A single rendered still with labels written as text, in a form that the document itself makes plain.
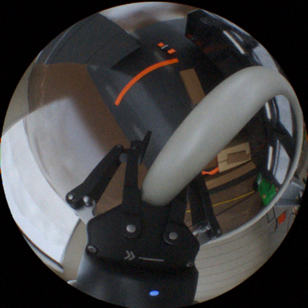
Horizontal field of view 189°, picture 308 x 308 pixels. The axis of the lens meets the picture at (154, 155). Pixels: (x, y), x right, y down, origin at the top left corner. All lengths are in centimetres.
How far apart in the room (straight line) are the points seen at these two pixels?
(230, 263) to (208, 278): 100
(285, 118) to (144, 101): 109
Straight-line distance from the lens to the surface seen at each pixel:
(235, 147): 103
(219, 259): 488
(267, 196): 185
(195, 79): 90
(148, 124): 105
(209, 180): 133
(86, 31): 76
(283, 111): 59
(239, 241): 495
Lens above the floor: 100
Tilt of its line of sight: 57 degrees down
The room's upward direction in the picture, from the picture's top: 161 degrees counter-clockwise
